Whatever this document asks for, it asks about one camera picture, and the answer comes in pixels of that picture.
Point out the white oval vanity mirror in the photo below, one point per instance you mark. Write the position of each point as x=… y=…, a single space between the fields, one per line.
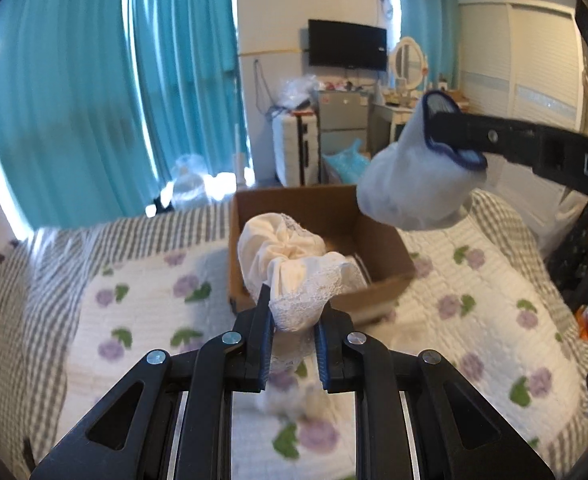
x=408 y=62

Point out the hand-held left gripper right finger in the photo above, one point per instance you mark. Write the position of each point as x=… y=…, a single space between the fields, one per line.
x=321 y=355

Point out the blue plastic bag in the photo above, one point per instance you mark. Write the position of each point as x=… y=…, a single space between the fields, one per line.
x=346 y=162

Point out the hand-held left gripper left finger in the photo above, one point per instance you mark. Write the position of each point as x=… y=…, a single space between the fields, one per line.
x=266 y=355

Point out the grey cabinet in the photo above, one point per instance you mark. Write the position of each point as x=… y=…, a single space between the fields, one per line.
x=341 y=115

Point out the black wall television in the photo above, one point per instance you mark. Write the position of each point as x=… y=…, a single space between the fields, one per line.
x=346 y=44

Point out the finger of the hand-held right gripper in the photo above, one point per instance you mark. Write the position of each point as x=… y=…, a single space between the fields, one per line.
x=494 y=136

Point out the clear plastic bottle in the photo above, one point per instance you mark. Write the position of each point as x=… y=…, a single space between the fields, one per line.
x=189 y=182

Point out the clear plastic bag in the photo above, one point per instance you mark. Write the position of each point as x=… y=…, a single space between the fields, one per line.
x=296 y=91

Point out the white wardrobe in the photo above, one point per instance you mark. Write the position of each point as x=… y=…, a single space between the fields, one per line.
x=524 y=60

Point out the dark patterned cloth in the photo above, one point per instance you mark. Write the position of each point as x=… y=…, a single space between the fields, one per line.
x=576 y=250

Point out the white sock with blue trim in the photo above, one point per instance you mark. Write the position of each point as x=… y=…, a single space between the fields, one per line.
x=409 y=185

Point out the teal curtain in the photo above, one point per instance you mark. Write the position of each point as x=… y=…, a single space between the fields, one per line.
x=64 y=100
x=184 y=70
x=426 y=5

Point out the white dressing table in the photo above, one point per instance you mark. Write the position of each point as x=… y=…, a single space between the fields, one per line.
x=386 y=120

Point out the white lace cloth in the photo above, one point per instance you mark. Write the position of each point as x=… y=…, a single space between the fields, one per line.
x=284 y=255

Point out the white suitcase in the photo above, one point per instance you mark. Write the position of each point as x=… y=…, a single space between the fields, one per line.
x=289 y=150

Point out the cardboard box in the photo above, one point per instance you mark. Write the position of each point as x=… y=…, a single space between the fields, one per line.
x=376 y=255

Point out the floral quilted bed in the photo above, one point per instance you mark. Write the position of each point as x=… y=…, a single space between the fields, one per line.
x=474 y=280

